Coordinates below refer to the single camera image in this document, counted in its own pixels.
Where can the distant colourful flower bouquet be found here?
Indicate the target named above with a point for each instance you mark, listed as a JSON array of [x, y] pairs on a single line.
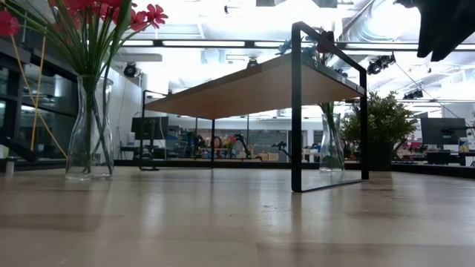
[[230, 141]]

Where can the dark grey computer monitor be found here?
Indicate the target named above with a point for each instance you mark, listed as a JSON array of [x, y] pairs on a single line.
[[443, 130]]

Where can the wooden shelf with black frame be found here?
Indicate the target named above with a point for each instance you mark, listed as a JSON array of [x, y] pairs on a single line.
[[256, 92]]

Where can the black computer monitor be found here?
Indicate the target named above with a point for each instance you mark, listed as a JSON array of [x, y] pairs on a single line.
[[148, 128]]

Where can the green potted plant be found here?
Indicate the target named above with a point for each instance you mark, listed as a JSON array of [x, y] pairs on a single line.
[[382, 118]]

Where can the clear glass vase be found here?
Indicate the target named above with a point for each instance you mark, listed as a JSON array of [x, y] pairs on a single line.
[[105, 148], [331, 152]]

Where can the small grey metal post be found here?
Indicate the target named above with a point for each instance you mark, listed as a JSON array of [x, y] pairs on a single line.
[[10, 167]]

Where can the black aluminium table frame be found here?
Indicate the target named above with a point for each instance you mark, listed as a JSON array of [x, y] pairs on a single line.
[[241, 163]]

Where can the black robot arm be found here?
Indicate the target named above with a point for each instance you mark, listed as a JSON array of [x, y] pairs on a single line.
[[194, 142]]

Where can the black ceiling spotlight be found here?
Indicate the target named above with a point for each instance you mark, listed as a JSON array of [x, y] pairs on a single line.
[[379, 64], [412, 95]]

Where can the small black round camera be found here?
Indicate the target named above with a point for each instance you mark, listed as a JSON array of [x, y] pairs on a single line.
[[130, 70], [252, 63]]

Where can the person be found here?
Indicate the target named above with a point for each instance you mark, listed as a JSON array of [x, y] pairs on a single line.
[[217, 144]]

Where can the black robot arm, green light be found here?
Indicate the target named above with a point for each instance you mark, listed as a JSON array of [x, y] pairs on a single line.
[[243, 145]]

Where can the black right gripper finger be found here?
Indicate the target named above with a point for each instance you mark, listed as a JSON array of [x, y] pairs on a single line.
[[430, 26], [456, 29]]

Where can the blue artificial flower bunch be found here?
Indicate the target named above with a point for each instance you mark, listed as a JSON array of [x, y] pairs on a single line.
[[285, 47]]

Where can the red artificial flower bunch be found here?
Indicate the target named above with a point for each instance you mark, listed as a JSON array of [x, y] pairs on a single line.
[[79, 44]]

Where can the white cup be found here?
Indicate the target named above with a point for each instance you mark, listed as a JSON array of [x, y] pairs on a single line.
[[131, 139]]

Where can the long white light strip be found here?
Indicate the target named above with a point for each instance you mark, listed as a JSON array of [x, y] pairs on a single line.
[[204, 43]]

